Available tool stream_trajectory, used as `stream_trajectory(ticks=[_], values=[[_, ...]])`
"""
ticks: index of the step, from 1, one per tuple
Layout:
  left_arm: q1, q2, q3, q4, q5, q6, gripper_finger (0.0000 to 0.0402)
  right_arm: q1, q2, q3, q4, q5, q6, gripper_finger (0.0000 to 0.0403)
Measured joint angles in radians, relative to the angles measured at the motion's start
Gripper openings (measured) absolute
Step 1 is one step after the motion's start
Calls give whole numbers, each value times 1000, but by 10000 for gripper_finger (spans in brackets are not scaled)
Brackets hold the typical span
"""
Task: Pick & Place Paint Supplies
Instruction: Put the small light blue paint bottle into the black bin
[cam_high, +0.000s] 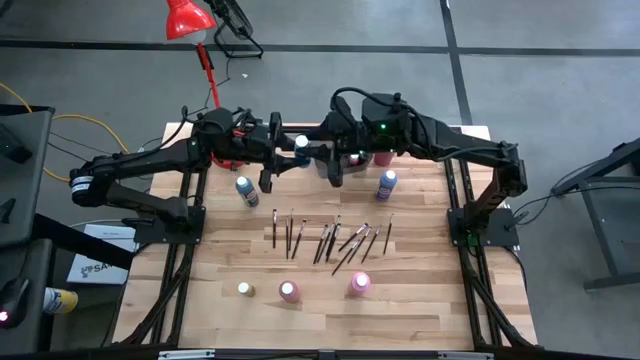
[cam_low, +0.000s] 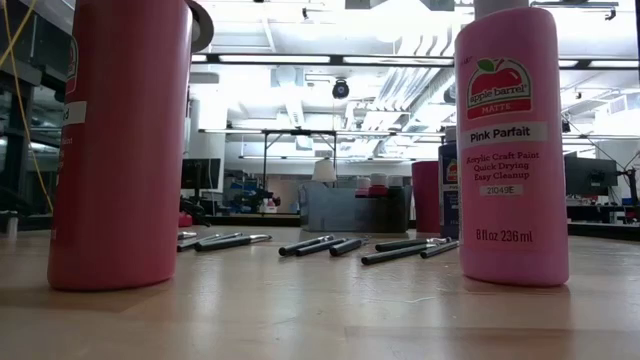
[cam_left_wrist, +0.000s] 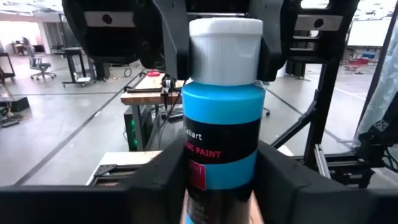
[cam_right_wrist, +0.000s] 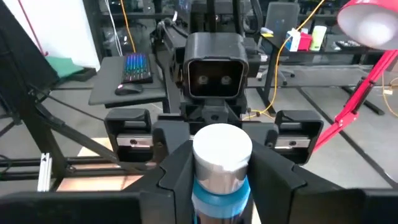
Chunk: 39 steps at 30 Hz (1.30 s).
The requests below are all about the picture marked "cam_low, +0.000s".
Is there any small maroon paint bottle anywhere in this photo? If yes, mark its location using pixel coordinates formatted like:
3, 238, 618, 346
368, 172, 390, 198

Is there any large blue paint bottle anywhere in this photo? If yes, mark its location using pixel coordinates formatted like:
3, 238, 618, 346
437, 125, 461, 240

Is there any large pink paint bottle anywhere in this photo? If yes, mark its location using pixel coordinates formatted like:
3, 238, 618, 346
453, 0, 571, 288

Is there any large coral paint bottle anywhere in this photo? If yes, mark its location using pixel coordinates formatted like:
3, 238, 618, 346
47, 0, 194, 293

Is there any white lampshade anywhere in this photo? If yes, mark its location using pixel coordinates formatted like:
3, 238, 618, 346
311, 158, 338, 184

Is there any grey plastic bin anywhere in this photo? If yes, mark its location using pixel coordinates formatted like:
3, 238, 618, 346
298, 182, 414, 234

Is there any red-pink plastic cup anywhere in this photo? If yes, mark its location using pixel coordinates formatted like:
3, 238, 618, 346
411, 160, 442, 234

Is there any black monitor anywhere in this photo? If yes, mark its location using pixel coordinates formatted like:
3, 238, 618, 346
564, 153, 619, 197
180, 158, 222, 191

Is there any red desk lamp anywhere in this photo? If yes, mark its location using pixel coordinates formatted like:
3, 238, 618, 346
177, 0, 216, 229

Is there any black distant station frame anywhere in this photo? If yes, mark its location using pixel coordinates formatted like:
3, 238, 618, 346
261, 128, 338, 192

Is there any black aluminium table frame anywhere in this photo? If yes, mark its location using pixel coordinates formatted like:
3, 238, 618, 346
0, 212, 640, 242

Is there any black overhead frame bar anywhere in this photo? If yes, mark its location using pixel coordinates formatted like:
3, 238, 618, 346
189, 53, 640, 70

